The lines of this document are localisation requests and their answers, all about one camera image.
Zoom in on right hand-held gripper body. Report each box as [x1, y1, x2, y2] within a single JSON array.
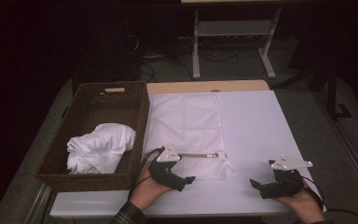
[[269, 154, 313, 198]]

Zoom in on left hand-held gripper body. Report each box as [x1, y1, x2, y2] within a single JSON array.
[[148, 145, 185, 188]]

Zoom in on white mesh laundry bag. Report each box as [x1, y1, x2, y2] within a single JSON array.
[[143, 92, 235, 181]]

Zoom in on white shirt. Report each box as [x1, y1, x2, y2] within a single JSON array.
[[66, 122, 137, 175]]

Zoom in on brown wicker basket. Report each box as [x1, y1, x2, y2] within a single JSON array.
[[34, 80, 151, 192]]

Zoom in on person's left hand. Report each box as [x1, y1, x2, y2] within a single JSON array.
[[130, 161, 172, 211]]

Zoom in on person's right hand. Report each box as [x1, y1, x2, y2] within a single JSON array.
[[274, 181, 325, 223]]

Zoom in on white foam board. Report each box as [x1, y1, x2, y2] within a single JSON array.
[[49, 90, 327, 218]]

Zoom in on black metal stand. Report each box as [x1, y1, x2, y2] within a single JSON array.
[[273, 62, 353, 120]]

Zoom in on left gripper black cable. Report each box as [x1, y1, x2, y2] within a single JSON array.
[[129, 146, 166, 202]]

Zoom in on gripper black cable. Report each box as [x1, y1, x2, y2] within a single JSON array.
[[300, 176, 358, 224], [129, 146, 166, 202]]

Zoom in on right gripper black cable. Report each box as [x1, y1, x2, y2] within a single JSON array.
[[300, 176, 358, 224]]

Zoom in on aluminium rail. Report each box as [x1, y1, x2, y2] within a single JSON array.
[[24, 183, 56, 224], [311, 92, 358, 200]]

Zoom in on black floor cables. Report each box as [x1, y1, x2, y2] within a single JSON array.
[[138, 46, 241, 83]]

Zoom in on white metal desk frame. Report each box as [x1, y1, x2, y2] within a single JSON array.
[[180, 0, 282, 80]]

